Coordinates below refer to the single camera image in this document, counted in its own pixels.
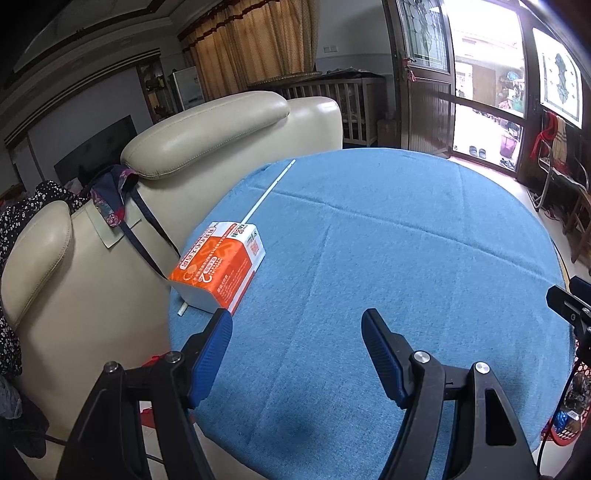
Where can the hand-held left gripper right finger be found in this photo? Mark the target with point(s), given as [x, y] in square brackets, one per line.
[383, 355]

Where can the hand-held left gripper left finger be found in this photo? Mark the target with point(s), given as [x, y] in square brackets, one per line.
[212, 355]

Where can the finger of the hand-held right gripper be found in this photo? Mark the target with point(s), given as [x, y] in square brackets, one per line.
[570, 307]
[581, 285]

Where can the red plastic basket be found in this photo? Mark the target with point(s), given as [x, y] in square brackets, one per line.
[582, 370]

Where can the orange and white box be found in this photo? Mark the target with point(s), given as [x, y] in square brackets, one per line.
[217, 267]

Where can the wooden chair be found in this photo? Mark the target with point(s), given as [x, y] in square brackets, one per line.
[582, 217]

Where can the red printed carton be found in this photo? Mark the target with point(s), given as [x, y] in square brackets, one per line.
[148, 417]

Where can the blue tablecloth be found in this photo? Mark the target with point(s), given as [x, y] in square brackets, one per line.
[369, 240]

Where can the beige striped cloth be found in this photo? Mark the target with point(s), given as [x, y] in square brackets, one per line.
[559, 138]

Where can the purple bag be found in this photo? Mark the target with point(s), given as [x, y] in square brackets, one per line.
[508, 145]

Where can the red cloth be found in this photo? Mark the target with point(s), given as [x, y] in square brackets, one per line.
[547, 129]

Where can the thin white stick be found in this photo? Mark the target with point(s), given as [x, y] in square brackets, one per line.
[270, 189]

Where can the patterned cloth bag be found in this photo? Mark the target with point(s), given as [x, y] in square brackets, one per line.
[113, 198]

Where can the dark cloth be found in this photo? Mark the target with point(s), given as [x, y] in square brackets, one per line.
[18, 415]

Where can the wooden glazed door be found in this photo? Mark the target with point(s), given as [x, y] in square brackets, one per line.
[427, 115]

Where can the cream leather sofa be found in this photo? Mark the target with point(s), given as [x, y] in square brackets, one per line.
[221, 120]

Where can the black television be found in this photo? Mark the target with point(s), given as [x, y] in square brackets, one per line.
[97, 147]

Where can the wooden crib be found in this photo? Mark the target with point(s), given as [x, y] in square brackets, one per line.
[351, 106]

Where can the white refrigerator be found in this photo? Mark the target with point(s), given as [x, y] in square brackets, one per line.
[187, 90]

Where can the display cabinet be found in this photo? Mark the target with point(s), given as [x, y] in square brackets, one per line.
[152, 87]

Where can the tan curtains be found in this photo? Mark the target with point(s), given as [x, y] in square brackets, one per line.
[258, 46]

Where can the metal frame chair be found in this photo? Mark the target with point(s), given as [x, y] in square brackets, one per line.
[565, 177]

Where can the wooden glazed door frame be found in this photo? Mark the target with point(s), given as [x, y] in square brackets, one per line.
[531, 92]

